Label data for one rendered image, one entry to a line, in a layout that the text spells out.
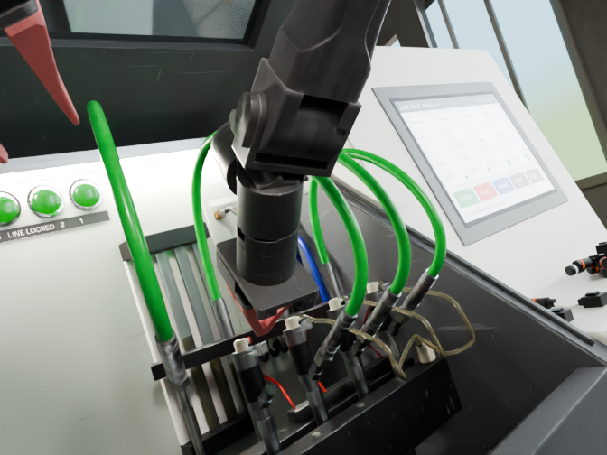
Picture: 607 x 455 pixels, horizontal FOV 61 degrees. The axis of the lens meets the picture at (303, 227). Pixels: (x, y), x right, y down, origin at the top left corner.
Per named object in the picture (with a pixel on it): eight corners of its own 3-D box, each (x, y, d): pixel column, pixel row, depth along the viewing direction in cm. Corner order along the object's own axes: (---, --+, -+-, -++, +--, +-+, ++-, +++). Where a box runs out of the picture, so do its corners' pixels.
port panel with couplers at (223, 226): (258, 348, 91) (204, 181, 92) (247, 350, 93) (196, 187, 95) (312, 324, 99) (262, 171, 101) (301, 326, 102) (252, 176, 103)
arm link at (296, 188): (248, 188, 41) (315, 178, 42) (225, 145, 45) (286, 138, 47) (247, 255, 45) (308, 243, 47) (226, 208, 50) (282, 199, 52)
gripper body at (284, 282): (270, 240, 56) (274, 183, 52) (319, 302, 50) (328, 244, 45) (214, 257, 54) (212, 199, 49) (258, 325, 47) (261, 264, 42)
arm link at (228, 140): (256, 101, 37) (355, 119, 42) (216, 45, 46) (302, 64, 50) (216, 233, 43) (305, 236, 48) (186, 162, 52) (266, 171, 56)
